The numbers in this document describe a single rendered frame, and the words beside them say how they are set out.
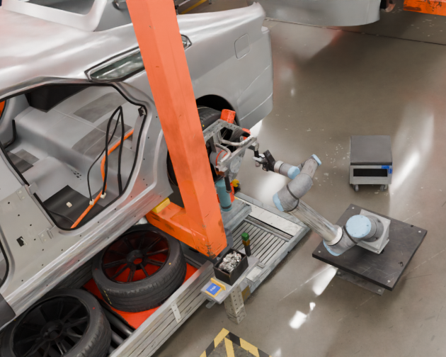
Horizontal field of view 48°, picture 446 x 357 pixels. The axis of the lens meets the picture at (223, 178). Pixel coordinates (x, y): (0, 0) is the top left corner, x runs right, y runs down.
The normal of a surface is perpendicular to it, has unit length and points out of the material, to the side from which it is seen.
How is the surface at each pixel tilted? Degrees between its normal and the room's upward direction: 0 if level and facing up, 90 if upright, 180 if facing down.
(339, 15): 107
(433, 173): 0
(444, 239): 0
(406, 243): 0
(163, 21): 90
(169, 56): 90
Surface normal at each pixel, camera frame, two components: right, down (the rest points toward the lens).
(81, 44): 0.22, -0.61
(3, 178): 0.70, 0.20
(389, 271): -0.16, -0.76
